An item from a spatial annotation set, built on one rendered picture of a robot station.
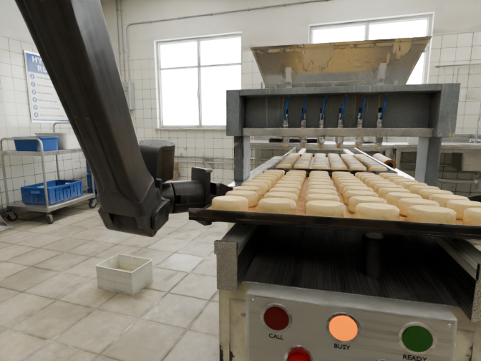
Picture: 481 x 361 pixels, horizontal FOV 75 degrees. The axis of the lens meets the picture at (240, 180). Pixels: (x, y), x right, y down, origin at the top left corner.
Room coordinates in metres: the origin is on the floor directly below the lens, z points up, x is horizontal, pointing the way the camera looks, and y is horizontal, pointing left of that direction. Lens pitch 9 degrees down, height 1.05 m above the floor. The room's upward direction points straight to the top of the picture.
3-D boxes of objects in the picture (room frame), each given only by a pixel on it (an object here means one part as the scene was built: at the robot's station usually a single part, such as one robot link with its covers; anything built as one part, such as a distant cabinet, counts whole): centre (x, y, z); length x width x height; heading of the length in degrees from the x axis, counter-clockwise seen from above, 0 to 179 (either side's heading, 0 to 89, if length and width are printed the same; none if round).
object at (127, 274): (2.00, 0.78, 0.08); 0.30 x 0.22 x 0.16; 69
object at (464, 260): (1.28, -0.50, 0.87); 2.01 x 0.03 x 0.07; 166
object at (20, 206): (3.78, 2.28, 0.57); 0.85 x 0.58 x 1.13; 168
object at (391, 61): (1.20, -0.34, 1.25); 0.56 x 0.29 x 0.14; 76
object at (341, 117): (1.08, -0.34, 1.07); 0.06 x 0.03 x 0.18; 166
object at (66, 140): (3.95, 2.24, 0.90); 0.44 x 0.36 x 0.20; 80
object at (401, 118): (1.20, -0.34, 1.01); 0.72 x 0.33 x 0.34; 76
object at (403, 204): (0.42, -0.24, 0.94); 0.05 x 0.05 x 0.02
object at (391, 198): (0.48, -0.25, 0.94); 0.05 x 0.05 x 0.02
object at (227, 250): (1.35, -0.22, 0.87); 2.01 x 0.03 x 0.07; 166
